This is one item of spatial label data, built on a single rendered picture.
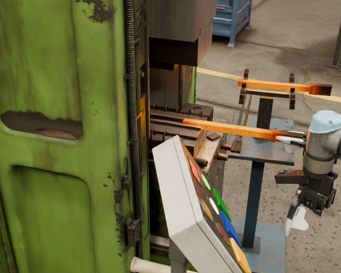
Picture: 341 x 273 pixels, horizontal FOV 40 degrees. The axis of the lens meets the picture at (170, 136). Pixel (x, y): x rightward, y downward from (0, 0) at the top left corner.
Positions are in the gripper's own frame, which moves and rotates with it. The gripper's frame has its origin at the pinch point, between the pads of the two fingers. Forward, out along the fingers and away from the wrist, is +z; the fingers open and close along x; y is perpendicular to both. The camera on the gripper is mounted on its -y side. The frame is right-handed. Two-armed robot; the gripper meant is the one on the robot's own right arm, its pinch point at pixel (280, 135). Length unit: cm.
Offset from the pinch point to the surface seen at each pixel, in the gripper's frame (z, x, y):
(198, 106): 33.5, 17.0, 2.3
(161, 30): 37, -17, -39
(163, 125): 41.3, -3.7, 1.1
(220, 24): 94, 370, 78
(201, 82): 87, 256, 101
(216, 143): 22.8, 2.5, 8.8
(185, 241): 14, -75, -14
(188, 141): 30.2, -9.9, 2.2
